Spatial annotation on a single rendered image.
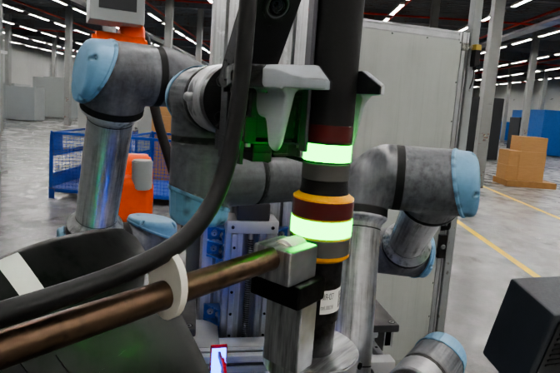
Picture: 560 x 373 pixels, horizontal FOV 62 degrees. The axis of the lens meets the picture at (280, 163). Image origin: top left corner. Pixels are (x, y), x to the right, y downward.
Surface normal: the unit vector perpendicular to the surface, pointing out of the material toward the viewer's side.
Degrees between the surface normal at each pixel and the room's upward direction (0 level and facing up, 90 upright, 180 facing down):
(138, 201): 90
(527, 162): 90
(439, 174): 71
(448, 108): 90
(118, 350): 47
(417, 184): 91
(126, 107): 113
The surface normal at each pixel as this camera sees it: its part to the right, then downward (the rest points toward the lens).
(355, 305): -0.03, -0.25
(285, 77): -0.76, 0.03
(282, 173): 0.56, -0.11
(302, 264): 0.78, 0.13
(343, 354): 0.07, -0.99
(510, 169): -0.07, 0.11
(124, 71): 0.56, 0.11
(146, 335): 0.66, -0.62
